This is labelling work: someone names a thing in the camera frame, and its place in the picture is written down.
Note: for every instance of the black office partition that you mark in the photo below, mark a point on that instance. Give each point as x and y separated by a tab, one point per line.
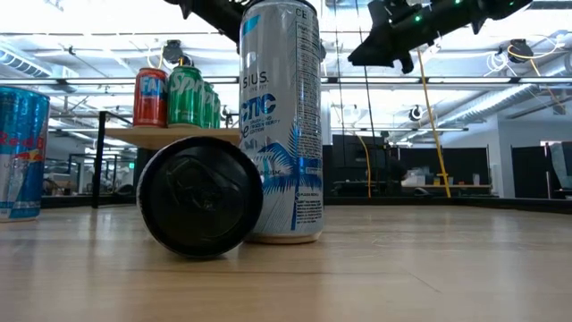
447	161
353	156
529	170

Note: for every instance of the silver ventilation duct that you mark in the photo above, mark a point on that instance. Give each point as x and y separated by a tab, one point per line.
514	100
22	62

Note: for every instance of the black can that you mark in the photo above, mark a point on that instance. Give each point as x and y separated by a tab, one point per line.
201	197

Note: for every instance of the wooden desk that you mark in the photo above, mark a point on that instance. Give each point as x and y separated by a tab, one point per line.
447	186

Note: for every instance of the wooden shelf with black legs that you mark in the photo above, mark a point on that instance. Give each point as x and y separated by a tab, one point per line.
129	138

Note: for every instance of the person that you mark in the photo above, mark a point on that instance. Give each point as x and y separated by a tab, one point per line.
397	176

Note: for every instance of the blue silver Red Bull can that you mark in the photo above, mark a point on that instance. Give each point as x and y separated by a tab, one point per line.
24	156

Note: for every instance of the long ceiling light bar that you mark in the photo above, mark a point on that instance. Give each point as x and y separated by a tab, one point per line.
469	80

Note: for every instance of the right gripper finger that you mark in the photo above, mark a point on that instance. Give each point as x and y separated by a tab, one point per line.
384	59
384	38

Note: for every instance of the white blue Celsius can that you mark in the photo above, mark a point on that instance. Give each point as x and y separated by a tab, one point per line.
281	134

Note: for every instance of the red Fanta can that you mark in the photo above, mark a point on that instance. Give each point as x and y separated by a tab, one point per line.
149	98

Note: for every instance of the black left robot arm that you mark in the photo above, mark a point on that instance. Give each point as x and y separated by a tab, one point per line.
201	9

